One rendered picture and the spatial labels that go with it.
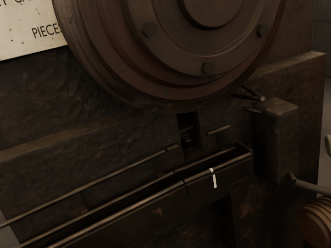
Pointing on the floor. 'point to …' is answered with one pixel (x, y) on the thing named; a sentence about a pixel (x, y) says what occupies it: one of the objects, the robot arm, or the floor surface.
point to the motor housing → (315, 223)
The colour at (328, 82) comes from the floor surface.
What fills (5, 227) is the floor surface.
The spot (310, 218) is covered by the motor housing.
